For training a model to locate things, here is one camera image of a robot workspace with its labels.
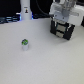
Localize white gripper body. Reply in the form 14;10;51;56
49;0;84;26

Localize black kcup holder machine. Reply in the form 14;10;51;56
50;21;75;40

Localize white kcup with green lid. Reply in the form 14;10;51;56
21;39;29;51

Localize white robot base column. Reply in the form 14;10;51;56
20;0;32;20

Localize black equipment with blue lights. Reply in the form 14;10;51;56
0;13;21;24

